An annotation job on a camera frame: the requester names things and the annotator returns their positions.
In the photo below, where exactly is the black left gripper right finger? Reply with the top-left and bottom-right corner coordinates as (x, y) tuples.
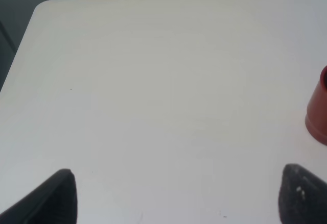
(278, 164), (326, 224)

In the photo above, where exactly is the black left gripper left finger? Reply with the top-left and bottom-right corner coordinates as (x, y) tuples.
(1, 169), (78, 223)

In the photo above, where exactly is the red plastic cup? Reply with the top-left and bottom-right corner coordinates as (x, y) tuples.
(305, 67), (327, 145)

